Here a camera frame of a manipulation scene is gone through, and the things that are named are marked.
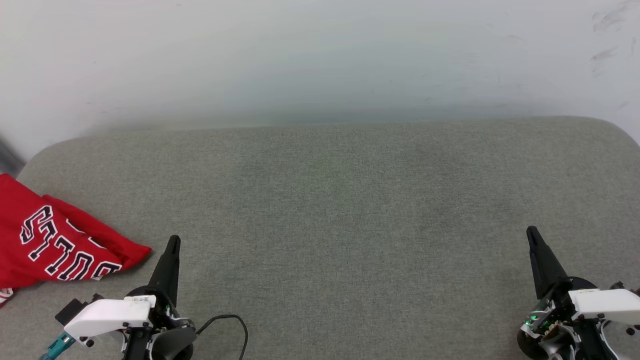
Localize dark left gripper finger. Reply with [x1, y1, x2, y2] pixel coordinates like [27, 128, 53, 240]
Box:
[164, 235, 182, 307]
[148, 235, 175, 300]

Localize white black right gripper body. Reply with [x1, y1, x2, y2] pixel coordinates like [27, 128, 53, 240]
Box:
[521, 276, 640, 360]

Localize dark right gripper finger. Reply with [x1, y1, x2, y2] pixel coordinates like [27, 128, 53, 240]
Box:
[526, 226, 551, 301]
[531, 226, 569, 288]

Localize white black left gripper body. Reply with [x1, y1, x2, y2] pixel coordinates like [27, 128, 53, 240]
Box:
[64, 286, 197, 360]

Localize red basketball jersey white sleeves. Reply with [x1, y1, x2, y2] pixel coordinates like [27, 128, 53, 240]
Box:
[0, 173, 152, 307]

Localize grey fabric sofa seat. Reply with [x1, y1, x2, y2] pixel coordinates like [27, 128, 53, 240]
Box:
[0, 116, 640, 360]

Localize teal camera cable connector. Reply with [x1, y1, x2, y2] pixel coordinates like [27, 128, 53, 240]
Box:
[39, 332, 76, 360]

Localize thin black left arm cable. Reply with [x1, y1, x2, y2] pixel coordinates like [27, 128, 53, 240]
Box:
[196, 314, 249, 360]

